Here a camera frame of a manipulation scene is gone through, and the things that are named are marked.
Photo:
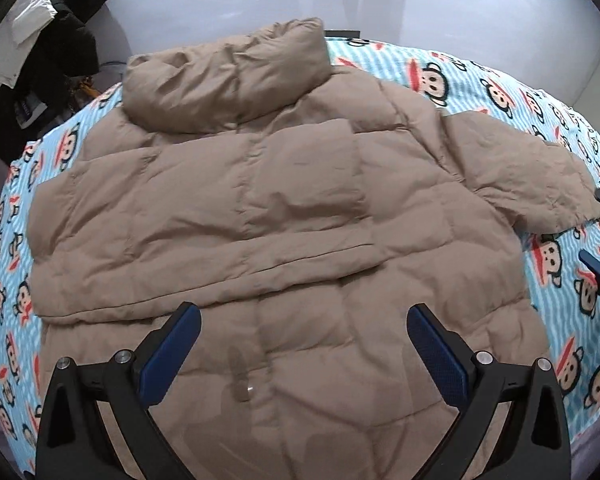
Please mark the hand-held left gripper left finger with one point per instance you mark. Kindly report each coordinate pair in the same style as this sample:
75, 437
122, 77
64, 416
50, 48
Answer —
172, 355

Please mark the white garment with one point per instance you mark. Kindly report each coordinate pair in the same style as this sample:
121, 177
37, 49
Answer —
22, 20

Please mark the monkey printed striped blanket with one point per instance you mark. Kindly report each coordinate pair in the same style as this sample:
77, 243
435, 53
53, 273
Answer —
555, 285

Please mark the yellow object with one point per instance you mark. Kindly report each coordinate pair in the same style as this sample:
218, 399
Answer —
84, 91

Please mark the black hanging jacket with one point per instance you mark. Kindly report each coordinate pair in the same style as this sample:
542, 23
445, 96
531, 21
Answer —
55, 60

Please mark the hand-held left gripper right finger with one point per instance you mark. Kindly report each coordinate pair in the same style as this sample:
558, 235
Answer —
437, 355

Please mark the tan puffer jacket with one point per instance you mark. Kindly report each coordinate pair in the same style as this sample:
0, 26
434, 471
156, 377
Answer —
290, 185

